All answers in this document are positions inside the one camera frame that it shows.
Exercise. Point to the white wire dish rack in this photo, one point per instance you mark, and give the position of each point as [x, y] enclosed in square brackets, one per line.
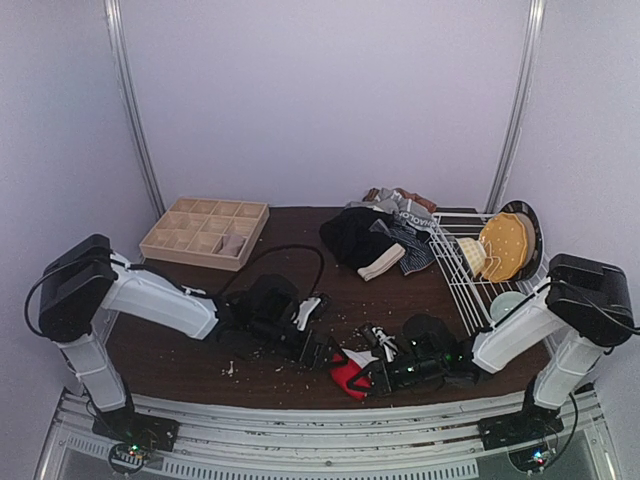
[472, 295]

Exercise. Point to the red underwear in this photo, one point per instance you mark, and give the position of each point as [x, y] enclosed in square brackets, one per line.
[346, 365]

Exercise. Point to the metal frame post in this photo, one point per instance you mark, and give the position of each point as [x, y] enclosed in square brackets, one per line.
[124, 76]
[520, 101]

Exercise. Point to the pink and white underwear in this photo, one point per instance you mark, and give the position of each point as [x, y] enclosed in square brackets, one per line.
[231, 245]

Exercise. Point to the striped dark underwear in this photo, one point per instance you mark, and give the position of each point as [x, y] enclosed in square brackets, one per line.
[418, 253]

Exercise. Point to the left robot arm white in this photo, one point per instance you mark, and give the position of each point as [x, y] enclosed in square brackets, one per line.
[91, 279]

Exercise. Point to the black underwear white waistband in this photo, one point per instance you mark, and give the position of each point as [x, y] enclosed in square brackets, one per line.
[359, 238]

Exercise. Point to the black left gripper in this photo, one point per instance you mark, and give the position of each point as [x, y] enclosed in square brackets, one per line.
[310, 347]

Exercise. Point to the yellow dotted plate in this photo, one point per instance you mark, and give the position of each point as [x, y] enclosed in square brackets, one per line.
[505, 242]

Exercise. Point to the wooden compartment tray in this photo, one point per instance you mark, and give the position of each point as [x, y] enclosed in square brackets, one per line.
[191, 230]

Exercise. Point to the tan beige underwear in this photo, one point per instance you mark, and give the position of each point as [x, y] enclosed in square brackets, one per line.
[375, 193]

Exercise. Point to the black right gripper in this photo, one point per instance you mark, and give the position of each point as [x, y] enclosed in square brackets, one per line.
[382, 376]

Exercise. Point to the grey lettered underwear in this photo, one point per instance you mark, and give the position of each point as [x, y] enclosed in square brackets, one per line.
[392, 203]

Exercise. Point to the cream checkered bowl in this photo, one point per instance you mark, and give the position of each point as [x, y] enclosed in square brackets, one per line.
[479, 257]

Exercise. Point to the left metal frame post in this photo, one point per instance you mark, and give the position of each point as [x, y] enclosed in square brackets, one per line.
[124, 76]

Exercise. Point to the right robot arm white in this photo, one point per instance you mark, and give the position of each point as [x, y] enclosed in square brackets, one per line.
[586, 299]

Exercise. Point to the dark round plate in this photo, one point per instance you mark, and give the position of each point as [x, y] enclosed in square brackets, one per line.
[535, 243]

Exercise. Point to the right metal frame post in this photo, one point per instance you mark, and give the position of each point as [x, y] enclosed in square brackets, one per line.
[520, 101]

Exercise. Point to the white bowl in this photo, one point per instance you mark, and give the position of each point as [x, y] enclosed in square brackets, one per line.
[504, 303]

